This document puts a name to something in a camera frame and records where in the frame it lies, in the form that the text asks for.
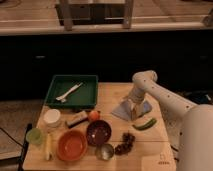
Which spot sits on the white plastic fork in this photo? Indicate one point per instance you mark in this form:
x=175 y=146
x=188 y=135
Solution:
x=62 y=98

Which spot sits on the orange bowl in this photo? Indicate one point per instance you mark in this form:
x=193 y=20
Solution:
x=71 y=146

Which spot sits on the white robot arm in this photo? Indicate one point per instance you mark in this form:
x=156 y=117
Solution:
x=196 y=139

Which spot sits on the green plastic tray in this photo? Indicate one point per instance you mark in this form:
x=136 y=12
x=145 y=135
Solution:
x=85 y=97

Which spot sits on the wooden stool frame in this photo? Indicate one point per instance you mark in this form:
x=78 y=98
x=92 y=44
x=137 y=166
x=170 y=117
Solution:
x=94 y=13

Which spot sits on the bunch of dark grapes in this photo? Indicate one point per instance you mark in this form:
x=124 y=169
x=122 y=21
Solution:
x=127 y=144

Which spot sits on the dark red bowl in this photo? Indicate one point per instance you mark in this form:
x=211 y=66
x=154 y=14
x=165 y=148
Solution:
x=98 y=132

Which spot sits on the light blue towel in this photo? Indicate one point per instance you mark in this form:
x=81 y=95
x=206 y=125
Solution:
x=123 y=111

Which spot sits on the orange tomato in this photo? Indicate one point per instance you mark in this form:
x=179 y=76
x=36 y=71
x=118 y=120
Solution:
x=93 y=115

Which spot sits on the small metal cup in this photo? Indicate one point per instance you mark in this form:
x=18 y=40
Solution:
x=105 y=152

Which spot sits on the blue sponge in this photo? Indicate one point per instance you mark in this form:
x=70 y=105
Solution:
x=146 y=108

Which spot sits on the white small cup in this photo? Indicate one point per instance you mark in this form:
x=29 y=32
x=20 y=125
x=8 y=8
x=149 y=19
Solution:
x=52 y=118

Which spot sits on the yellow banana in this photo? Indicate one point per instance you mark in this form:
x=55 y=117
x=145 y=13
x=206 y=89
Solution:
x=48 y=147

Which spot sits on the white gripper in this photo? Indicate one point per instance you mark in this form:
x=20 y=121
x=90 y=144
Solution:
x=136 y=110

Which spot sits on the green pepper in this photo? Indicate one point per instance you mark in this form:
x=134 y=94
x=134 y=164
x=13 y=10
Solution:
x=145 y=126

